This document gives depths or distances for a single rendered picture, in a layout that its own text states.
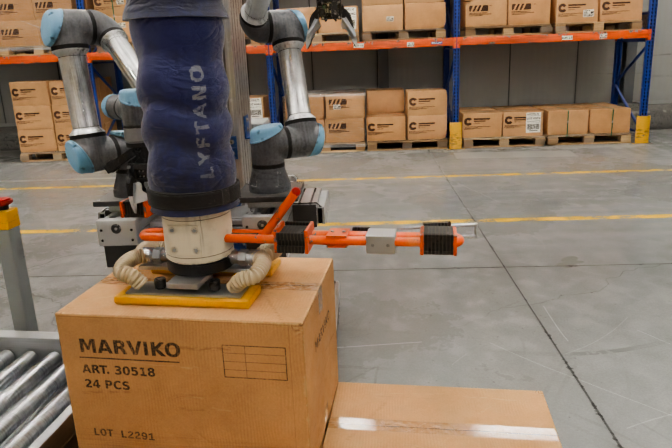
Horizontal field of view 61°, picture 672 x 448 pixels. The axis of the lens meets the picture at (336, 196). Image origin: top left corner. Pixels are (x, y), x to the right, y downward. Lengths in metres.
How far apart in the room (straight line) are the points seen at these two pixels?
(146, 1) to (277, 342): 0.79
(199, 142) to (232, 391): 0.58
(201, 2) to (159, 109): 0.25
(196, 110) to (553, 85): 9.32
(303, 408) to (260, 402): 0.10
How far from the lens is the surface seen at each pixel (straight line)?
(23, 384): 2.12
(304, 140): 2.03
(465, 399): 1.76
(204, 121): 1.35
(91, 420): 1.63
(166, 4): 1.33
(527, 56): 10.25
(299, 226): 1.44
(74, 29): 2.10
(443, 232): 1.35
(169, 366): 1.44
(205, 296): 1.40
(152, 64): 1.35
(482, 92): 10.11
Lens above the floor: 1.52
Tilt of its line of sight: 14 degrees down
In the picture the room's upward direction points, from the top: 2 degrees counter-clockwise
